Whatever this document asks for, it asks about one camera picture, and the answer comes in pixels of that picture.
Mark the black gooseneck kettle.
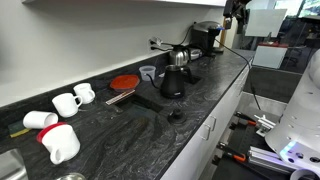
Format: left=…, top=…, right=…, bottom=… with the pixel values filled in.
left=148, top=65, right=194, bottom=99

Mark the black power cable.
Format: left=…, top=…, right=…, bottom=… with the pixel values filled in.
left=214, top=38, right=263, bottom=111

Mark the striped chopstick packet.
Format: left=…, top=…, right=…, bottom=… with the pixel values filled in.
left=106, top=90, right=135, bottom=105

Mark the orange black clamp upper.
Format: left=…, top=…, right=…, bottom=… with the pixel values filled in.
left=234, top=111, right=257, bottom=126

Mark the black coffee maker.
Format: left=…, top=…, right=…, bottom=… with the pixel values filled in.
left=190, top=21, right=224, bottom=57

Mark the yellow green sponge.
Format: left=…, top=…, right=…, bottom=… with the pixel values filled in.
left=8, top=121, right=30, bottom=138

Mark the clear plastic cup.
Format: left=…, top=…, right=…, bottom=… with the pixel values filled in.
left=139, top=65, right=156, bottom=81

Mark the white cabinet front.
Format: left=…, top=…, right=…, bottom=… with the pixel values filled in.
left=160, top=66, right=250, bottom=180

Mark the white mug lying down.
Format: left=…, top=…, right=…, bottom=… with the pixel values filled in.
left=23, top=111, right=58, bottom=129

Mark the white mug upright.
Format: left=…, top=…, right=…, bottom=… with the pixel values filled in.
left=52, top=93, right=83, bottom=118
left=73, top=83, right=95, bottom=104

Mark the black kettle lid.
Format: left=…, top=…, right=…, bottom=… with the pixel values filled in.
left=168, top=109, right=186, bottom=124

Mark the white board panel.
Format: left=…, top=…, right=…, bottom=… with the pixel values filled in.
left=245, top=9, right=286, bottom=37

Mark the white mug upright left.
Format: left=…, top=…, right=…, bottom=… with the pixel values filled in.
left=52, top=93, right=83, bottom=118

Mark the aluminium extrusion rail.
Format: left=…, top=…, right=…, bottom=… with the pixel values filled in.
left=248, top=146, right=295, bottom=174

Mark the orange black clamp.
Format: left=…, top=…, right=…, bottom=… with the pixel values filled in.
left=216, top=142, right=246, bottom=162
left=234, top=111, right=257, bottom=126

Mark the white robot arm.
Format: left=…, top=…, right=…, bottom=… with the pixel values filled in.
left=265, top=50, right=320, bottom=175

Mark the orange black clamp lower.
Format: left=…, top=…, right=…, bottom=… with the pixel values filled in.
left=216, top=142, right=246, bottom=162

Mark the large white mug red rim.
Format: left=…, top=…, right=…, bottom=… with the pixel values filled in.
left=36, top=122, right=80, bottom=165

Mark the white mug upright right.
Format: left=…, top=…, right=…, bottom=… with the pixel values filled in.
left=73, top=83, right=95, bottom=104

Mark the stainless steel sink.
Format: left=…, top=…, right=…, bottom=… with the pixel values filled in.
left=0, top=148, right=28, bottom=180

